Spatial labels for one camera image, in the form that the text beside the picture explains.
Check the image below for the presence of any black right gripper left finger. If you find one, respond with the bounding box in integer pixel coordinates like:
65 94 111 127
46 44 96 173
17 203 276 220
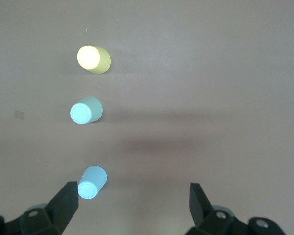
19 181 79 235

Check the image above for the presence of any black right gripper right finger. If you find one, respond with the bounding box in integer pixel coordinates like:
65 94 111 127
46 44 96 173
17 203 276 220
186 183 250 235

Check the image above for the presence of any teal plastic cup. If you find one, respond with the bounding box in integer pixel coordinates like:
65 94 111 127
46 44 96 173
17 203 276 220
70 96 104 125

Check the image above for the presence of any yellow plastic cup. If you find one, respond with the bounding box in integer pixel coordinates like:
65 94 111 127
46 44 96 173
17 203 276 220
76 45 112 75

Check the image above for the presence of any light blue plastic cup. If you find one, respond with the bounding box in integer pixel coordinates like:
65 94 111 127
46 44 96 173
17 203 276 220
77 165 108 200

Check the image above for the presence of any brown table cover sheet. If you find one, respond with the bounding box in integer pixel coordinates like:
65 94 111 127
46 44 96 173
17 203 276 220
0 0 294 235

